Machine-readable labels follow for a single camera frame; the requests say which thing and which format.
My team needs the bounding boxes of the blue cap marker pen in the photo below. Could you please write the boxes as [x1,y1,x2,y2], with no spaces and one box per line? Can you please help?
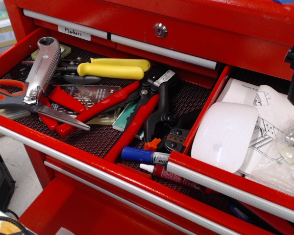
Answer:
[121,146,170,165]

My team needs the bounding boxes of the black ratchet crimping tool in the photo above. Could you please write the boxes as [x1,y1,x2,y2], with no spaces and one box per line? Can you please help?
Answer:
[144,65,202,153]

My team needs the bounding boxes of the red threadlocker bottle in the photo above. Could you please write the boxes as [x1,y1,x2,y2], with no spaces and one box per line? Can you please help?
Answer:
[139,164,206,192]

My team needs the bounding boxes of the clear drill bit case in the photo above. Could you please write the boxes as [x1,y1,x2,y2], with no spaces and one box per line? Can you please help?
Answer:
[49,84,121,118]

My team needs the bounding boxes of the white computer mouse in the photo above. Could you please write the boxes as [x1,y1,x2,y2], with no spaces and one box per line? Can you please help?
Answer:
[191,102,258,173]

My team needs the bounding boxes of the clear plastic case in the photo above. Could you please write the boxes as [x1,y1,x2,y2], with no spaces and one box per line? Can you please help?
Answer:
[0,106,31,120]

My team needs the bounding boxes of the white markers label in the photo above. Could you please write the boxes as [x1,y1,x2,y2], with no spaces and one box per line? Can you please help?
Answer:
[58,25,91,41]

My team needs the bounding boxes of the open red right drawer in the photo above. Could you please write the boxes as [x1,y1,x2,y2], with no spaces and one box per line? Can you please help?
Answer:
[166,64,294,227]

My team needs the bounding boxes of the orange plastic clip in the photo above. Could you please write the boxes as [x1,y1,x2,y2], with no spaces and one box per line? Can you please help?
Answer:
[144,138,161,151]

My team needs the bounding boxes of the yellow handled pliers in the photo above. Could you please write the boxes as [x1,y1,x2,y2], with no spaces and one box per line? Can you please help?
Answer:
[22,57,151,81]

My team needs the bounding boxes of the black small cutters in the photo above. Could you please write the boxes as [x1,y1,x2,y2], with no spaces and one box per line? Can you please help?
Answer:
[53,72,101,85]

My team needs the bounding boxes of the black storage crate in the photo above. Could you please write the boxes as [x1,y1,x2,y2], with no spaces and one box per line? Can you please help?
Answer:
[0,137,16,211]

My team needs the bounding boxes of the open red drawer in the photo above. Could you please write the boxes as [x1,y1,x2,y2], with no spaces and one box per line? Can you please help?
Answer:
[166,64,294,227]
[0,26,220,235]

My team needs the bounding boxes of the orange grey handled scissors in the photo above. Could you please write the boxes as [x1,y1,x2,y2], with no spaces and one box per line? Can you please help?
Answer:
[0,79,90,131]

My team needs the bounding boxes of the silver metal box cutter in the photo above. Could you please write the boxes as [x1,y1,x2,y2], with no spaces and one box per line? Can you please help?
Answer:
[23,37,61,105]

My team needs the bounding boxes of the clear bag of hardware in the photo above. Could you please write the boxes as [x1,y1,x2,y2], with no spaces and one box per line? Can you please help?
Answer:
[249,116,294,196]

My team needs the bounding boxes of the yellow sponge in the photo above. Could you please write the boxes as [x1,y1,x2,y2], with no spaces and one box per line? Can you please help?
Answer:
[0,221,21,235]

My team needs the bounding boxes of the red handled pliers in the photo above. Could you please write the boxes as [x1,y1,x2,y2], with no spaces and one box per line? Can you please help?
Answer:
[38,85,87,131]

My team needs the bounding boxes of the red handled wire stripper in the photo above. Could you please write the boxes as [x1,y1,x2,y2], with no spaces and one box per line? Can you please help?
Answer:
[56,79,160,149]

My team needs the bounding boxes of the white paper instruction sheet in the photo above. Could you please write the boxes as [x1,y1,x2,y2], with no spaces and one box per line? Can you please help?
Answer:
[217,78,294,176]

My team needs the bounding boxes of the silver cabinet lock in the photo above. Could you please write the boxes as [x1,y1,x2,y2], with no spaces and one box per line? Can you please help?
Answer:
[153,23,168,38]

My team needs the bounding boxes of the green blade case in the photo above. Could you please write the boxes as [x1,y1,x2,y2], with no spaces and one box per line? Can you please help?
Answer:
[31,44,71,60]

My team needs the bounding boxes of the teal white small box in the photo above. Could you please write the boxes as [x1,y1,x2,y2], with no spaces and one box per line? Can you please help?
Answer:
[112,101,137,132]

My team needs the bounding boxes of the open red left drawer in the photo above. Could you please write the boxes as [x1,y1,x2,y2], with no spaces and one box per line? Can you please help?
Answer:
[0,26,220,235]

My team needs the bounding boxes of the red metal tool chest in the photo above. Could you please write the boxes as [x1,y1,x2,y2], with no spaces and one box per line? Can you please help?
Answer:
[0,0,294,235]

